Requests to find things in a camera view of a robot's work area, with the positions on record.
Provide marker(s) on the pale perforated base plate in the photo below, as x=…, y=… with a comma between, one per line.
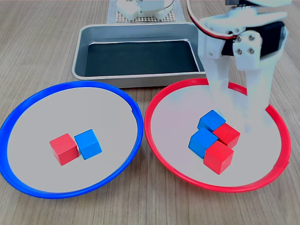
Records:
x=145, y=20

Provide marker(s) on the red-rimmed white plate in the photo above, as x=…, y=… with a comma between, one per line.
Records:
x=173, y=117

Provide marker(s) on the steel tray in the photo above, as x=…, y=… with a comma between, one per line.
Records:
x=140, y=80

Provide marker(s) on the blue-rimmed white plate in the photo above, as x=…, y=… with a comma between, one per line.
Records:
x=47, y=175

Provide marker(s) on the small blue cube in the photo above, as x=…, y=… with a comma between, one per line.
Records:
x=200, y=144
x=89, y=145
x=211, y=119

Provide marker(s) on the black tray mat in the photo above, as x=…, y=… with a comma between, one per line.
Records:
x=140, y=58

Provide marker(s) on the small red cube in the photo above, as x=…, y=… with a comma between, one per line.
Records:
x=227, y=134
x=219, y=158
x=63, y=150

